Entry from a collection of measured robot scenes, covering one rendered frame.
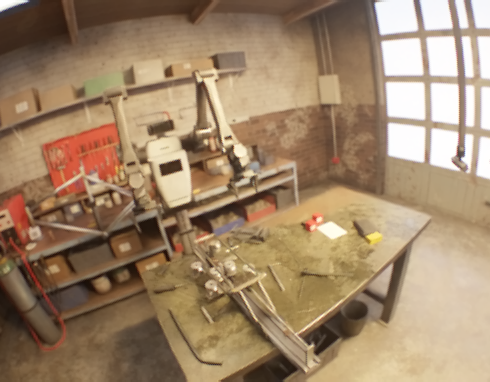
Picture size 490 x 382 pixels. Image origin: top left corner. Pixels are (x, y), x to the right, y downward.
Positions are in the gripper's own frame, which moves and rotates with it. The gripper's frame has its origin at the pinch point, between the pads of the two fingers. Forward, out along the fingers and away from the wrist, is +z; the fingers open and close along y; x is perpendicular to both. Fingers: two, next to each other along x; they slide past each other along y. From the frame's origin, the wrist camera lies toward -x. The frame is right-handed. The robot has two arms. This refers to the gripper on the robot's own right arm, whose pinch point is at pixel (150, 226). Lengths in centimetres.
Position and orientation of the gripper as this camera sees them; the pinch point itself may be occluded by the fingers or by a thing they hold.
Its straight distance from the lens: 108.9
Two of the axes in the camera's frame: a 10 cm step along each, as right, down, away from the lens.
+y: 8.8, -3.0, 3.8
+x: -3.2, 2.3, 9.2
